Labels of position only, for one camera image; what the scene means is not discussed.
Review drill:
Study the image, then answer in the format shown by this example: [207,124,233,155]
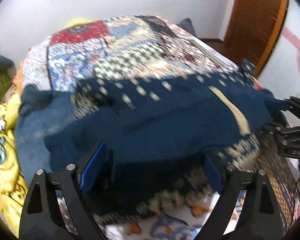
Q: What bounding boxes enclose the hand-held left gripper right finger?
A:
[204,154,284,240]

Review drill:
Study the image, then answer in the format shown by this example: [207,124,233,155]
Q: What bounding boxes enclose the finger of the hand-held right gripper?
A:
[259,121,293,143]
[264,95,300,127]

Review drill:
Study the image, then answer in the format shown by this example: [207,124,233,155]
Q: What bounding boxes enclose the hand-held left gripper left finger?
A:
[19,141,114,240]

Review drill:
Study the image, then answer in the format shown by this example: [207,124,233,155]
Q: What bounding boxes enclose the navy patterned hoodie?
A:
[44,59,279,207]

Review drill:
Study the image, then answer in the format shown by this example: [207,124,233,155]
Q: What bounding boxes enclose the frosted sliding door pink hearts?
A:
[259,0,300,101]

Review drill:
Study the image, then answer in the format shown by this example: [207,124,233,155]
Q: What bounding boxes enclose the dark navy folded garment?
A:
[19,84,54,117]

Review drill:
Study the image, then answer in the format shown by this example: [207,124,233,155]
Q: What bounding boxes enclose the brown wooden door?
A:
[223,0,290,78]

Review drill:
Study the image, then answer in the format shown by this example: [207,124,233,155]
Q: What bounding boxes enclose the yellow cartoon blanket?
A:
[0,90,29,238]

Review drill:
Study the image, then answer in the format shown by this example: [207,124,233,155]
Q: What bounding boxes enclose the dark grey cushion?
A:
[177,17,198,37]

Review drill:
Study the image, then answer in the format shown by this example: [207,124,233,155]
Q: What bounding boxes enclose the yellow plush toy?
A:
[67,17,91,27]

